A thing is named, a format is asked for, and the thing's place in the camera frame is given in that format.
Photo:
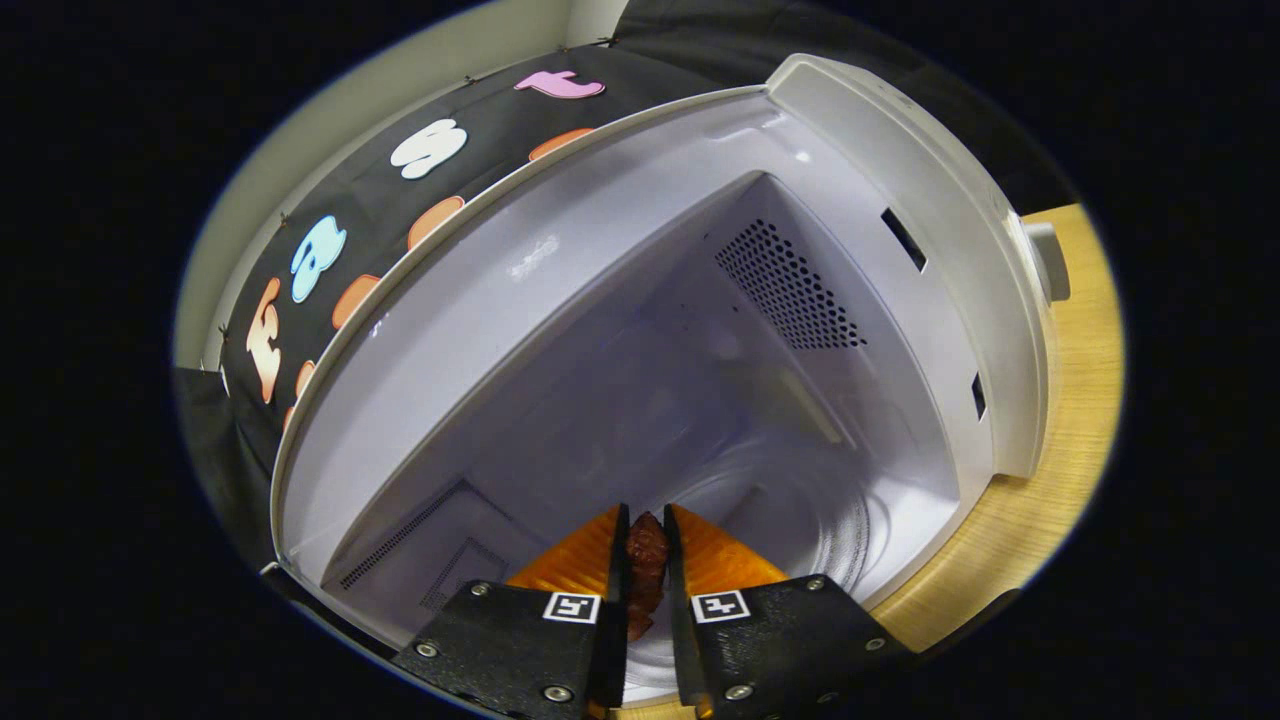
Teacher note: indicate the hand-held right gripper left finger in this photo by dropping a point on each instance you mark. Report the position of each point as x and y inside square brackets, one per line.
[615, 650]

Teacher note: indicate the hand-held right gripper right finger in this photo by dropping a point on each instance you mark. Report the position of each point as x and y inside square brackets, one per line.
[680, 640]

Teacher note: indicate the dark red meat piece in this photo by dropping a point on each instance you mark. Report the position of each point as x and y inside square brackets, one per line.
[647, 560]

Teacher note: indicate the white microwave oven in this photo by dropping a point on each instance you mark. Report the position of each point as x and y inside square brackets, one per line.
[600, 300]

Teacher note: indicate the glass turntable plate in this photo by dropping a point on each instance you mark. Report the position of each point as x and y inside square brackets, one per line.
[800, 520]

